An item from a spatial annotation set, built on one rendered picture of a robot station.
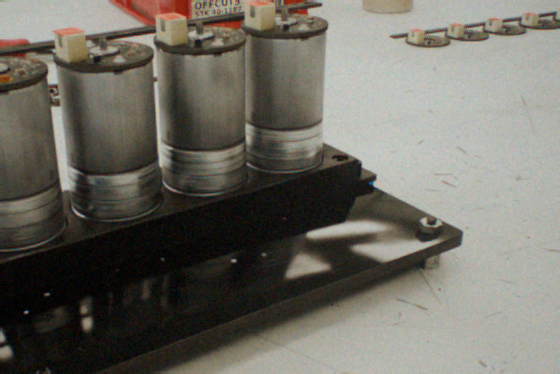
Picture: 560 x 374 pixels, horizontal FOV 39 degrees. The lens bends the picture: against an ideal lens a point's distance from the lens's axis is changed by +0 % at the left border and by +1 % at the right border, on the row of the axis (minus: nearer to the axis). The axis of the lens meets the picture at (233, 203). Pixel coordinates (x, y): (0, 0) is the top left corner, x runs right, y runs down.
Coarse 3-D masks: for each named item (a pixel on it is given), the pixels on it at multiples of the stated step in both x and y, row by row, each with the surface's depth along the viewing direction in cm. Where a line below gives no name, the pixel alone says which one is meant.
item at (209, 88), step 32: (192, 32) 21; (160, 64) 21; (192, 64) 20; (224, 64) 20; (160, 96) 21; (192, 96) 20; (224, 96) 21; (160, 128) 22; (192, 128) 21; (224, 128) 21; (192, 160) 21; (224, 160) 21; (192, 192) 22; (224, 192) 22
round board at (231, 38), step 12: (156, 36) 21; (216, 36) 21; (228, 36) 21; (240, 36) 21; (168, 48) 20; (180, 48) 20; (192, 48) 20; (204, 48) 20; (216, 48) 20; (228, 48) 20
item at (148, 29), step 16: (208, 16) 23; (224, 16) 23; (240, 16) 23; (112, 32) 21; (128, 32) 21; (144, 32) 22; (0, 48) 20; (16, 48) 20; (32, 48) 20; (48, 48) 20
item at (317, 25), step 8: (280, 16) 23; (288, 16) 23; (296, 16) 23; (304, 16) 23; (312, 16) 23; (280, 24) 21; (288, 24) 21; (296, 24) 22; (312, 24) 22; (320, 24) 22; (248, 32) 22; (256, 32) 21; (264, 32) 21; (272, 32) 21; (280, 32) 21; (288, 32) 21; (296, 32) 21; (304, 32) 21; (312, 32) 21; (320, 32) 22
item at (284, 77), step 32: (256, 64) 22; (288, 64) 22; (320, 64) 22; (256, 96) 22; (288, 96) 22; (320, 96) 23; (256, 128) 23; (288, 128) 22; (320, 128) 23; (256, 160) 23; (288, 160) 23; (320, 160) 24
